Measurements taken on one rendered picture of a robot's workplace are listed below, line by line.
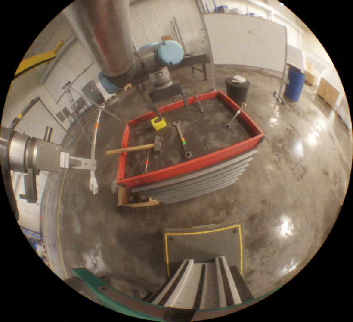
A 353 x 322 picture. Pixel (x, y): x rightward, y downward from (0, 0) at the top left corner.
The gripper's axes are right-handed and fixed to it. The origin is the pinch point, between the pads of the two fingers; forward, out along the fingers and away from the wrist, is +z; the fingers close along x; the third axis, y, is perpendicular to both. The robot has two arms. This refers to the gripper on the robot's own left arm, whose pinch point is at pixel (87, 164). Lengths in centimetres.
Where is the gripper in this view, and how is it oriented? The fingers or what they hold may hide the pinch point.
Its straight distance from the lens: 30.3
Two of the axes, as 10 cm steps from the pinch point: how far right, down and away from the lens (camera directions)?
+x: -9.2, 1.7, 3.6
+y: -0.9, -9.7, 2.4
